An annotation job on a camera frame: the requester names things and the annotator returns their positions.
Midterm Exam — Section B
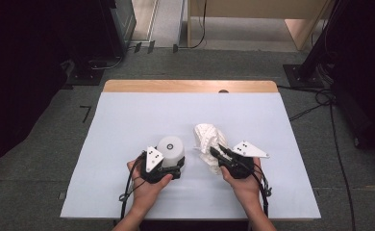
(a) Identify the black curtain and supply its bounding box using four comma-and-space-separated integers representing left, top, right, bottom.
0, 0, 102, 189
333, 0, 375, 160

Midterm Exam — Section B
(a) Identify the long black floor cable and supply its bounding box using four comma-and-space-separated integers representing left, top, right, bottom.
329, 102, 357, 231

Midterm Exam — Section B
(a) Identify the grey floor cable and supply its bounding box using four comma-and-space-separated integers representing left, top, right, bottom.
90, 56, 124, 70

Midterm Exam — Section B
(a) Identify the wooden table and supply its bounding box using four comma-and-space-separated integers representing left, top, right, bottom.
60, 79, 322, 222

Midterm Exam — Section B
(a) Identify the person's left hand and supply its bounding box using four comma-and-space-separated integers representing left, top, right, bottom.
126, 159, 174, 212

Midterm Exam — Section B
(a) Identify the light wooden desk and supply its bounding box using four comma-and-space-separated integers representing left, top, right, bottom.
187, 0, 333, 52

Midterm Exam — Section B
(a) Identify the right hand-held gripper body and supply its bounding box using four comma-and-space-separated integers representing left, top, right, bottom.
218, 140, 271, 180

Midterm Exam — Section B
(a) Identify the black floor cable bundle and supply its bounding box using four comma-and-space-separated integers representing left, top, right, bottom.
277, 84, 338, 122

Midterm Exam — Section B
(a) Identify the white knitted cloth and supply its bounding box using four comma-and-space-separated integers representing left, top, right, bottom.
193, 123, 232, 176

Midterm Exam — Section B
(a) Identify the hand-held gripper cable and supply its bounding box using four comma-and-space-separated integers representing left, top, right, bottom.
118, 152, 145, 226
251, 163, 273, 219

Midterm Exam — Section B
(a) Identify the left hand-held gripper cable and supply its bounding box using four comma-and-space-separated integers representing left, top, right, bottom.
118, 152, 145, 226

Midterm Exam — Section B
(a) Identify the white table sheet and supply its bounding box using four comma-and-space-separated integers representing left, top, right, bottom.
60, 91, 322, 221

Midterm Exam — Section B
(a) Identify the person's right hand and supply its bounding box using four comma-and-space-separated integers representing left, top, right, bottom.
221, 157, 264, 212

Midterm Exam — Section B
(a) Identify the black cabinet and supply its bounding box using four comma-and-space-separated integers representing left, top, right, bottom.
100, 0, 138, 60

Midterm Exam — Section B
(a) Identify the aluminium frame post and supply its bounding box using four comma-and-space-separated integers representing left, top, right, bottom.
134, 0, 161, 55
172, 0, 188, 54

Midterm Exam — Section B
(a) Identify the black stand base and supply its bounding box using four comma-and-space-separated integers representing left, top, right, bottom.
67, 59, 105, 87

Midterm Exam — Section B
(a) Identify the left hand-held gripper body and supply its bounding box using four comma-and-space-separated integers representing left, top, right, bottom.
139, 145, 183, 185

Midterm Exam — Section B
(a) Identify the right hand-held gripper cable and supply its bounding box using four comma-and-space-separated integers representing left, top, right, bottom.
251, 163, 273, 219

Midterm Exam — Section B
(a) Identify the black hanging cable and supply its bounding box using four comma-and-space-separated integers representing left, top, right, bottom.
178, 0, 208, 50

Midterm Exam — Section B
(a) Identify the black stand with base plate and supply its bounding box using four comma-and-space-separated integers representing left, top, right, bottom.
283, 0, 350, 90

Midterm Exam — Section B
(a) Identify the white plastic cylinder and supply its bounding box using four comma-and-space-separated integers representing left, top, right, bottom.
156, 136, 186, 168

